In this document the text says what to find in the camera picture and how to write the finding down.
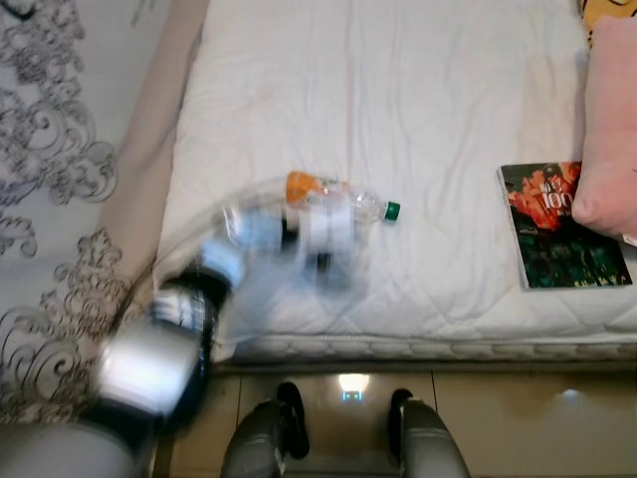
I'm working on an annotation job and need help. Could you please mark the clear orange-label juice bottle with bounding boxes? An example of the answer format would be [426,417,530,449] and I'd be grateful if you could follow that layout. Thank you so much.
[284,171,401,225]

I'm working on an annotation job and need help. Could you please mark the dark red-cover book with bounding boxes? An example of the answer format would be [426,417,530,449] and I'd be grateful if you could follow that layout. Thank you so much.
[498,162,633,291]

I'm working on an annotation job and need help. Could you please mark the pink cartoon pillow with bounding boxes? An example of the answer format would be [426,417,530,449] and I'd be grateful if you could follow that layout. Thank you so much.
[574,15,637,240]

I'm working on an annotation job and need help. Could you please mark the grey quilted mattress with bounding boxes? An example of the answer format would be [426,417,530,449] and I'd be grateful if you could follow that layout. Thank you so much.
[214,329,637,366]

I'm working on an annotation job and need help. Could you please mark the grey left robot leg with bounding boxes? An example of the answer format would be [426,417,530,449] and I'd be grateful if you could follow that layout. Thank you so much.
[221,381,310,478]

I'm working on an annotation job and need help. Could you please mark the grey robot leg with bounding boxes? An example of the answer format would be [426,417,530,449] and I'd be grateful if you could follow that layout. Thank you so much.
[221,381,310,478]
[388,388,471,478]

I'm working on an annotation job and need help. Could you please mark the white quilted mattress pad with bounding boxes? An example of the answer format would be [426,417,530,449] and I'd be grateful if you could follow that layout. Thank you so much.
[154,0,637,340]

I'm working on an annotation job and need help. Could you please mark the grey right robot leg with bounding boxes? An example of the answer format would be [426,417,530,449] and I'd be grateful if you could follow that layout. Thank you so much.
[388,388,471,478]

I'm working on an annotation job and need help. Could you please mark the grey ornament printed bed panel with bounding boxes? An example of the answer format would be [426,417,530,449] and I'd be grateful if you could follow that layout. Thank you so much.
[0,0,175,424]

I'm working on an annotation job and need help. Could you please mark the yellow cartoon print blanket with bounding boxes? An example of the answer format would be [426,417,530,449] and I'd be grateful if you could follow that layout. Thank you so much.
[580,0,637,26]

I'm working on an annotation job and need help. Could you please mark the beige bed frame rail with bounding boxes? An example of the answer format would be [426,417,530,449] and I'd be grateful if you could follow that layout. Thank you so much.
[98,0,212,300]

